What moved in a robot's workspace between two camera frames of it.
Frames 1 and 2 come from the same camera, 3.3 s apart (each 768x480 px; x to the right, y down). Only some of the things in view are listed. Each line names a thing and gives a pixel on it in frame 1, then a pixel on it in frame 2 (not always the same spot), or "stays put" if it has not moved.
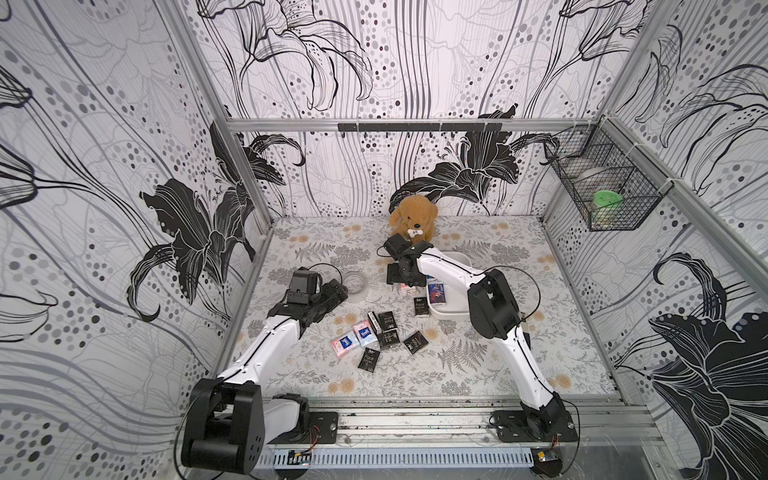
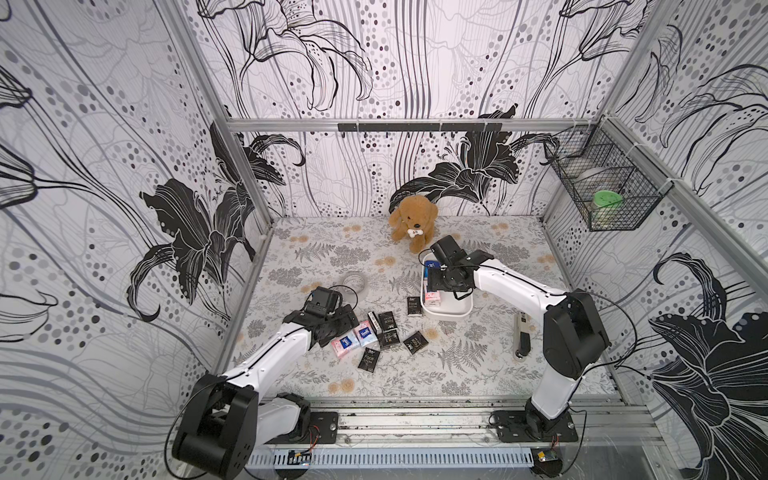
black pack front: x=369 y=359 stays put
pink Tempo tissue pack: x=408 y=291 → x=432 y=299
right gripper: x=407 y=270 → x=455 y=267
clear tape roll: x=354 y=281 stays put
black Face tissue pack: x=387 y=321 stays put
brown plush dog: x=414 y=218 stays put
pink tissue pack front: x=343 y=344 stays put
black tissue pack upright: x=374 y=323 stays put
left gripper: x=335 y=296 → x=347 y=317
